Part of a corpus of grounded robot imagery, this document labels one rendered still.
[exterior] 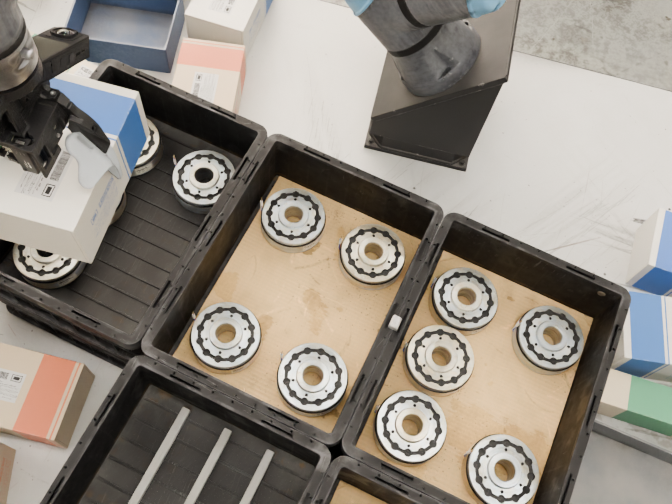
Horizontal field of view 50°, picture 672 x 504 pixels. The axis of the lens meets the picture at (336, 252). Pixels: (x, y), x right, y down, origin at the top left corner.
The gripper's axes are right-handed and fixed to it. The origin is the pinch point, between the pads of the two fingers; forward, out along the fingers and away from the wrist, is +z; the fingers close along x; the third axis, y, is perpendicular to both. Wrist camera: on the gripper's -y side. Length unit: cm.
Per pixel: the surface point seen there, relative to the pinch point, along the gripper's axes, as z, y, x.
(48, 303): 18.3, 13.1, -1.9
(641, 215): 42, -41, 88
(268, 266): 28.5, -4.7, 23.9
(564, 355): 26, -2, 71
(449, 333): 26, -1, 54
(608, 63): 113, -143, 102
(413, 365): 25, 6, 49
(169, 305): 19.8, 8.4, 13.5
